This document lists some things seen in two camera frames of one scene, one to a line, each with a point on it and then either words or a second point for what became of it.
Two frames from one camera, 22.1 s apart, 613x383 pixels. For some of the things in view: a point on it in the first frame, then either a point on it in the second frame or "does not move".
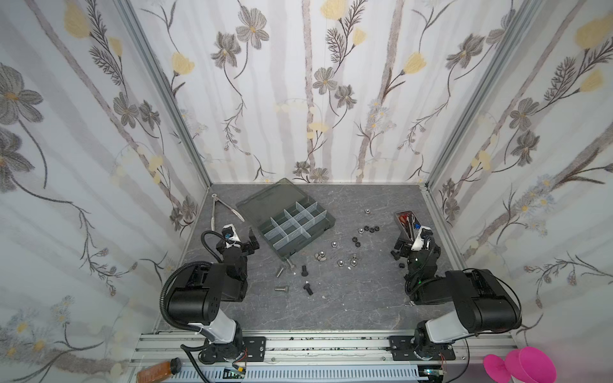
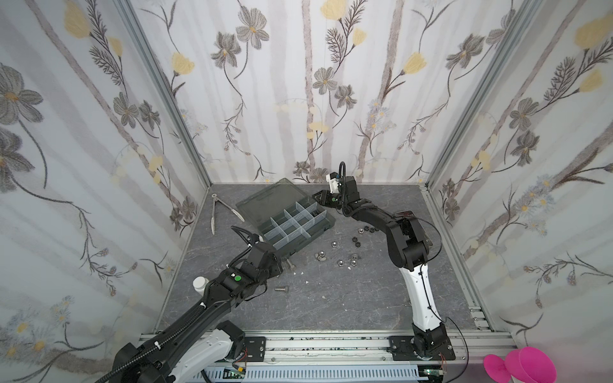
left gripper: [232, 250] to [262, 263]
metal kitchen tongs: [212, 219] does not move
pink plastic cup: [525, 365] does not move
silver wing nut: [320, 256] does not move
